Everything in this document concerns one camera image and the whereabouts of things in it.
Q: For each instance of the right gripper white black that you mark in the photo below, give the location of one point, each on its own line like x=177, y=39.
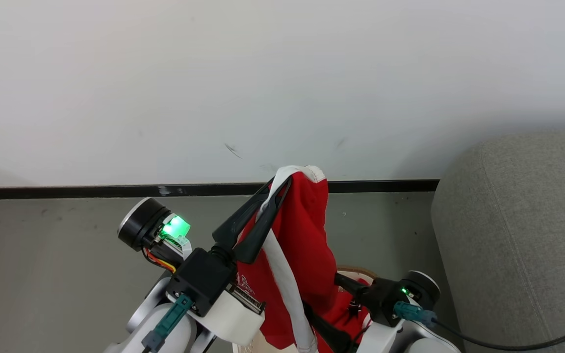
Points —
x=424, y=289

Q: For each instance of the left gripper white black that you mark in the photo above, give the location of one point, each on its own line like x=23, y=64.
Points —
x=138, y=223

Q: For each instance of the red white clothing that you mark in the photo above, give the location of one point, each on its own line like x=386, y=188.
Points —
x=307, y=230

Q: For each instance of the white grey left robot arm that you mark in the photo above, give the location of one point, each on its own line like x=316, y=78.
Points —
x=140, y=318

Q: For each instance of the cream laundry basket brown rim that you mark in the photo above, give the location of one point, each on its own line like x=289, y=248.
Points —
x=250, y=349

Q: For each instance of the black skirting board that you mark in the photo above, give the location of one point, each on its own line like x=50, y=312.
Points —
x=66, y=191

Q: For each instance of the grey fabric sofa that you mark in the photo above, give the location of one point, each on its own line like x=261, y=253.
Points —
x=523, y=220

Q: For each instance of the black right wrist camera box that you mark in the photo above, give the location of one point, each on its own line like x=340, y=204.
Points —
x=383, y=299

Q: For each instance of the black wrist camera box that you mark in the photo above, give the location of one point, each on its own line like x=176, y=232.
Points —
x=201, y=279
x=383, y=299

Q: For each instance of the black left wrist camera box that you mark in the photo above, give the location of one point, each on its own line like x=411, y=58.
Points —
x=201, y=279

